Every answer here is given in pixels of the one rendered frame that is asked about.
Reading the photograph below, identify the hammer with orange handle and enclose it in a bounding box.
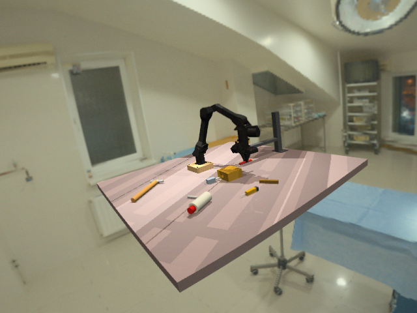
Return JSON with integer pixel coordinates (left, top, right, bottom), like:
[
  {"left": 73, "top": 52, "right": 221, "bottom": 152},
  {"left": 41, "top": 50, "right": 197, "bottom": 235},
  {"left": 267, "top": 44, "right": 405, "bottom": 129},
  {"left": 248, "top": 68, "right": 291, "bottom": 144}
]
[{"left": 130, "top": 180, "right": 164, "bottom": 203}]

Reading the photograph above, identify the cream cylinder with red cap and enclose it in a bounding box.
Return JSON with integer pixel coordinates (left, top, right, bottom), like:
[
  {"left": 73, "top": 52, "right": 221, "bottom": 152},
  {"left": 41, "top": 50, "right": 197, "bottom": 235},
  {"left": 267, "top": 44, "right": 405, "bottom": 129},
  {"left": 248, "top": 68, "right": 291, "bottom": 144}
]
[{"left": 187, "top": 192, "right": 212, "bottom": 214}]

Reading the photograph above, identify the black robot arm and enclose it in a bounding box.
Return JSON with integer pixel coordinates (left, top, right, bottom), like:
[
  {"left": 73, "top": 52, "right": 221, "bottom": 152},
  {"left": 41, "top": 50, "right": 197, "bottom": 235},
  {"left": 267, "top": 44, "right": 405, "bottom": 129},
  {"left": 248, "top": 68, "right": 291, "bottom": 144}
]
[{"left": 192, "top": 104, "right": 260, "bottom": 165}]

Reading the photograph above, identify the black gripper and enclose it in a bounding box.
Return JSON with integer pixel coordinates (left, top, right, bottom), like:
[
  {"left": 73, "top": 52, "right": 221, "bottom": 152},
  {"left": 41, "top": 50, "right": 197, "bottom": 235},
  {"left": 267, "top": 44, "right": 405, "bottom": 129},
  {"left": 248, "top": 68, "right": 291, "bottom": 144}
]
[{"left": 237, "top": 137, "right": 258, "bottom": 163}]

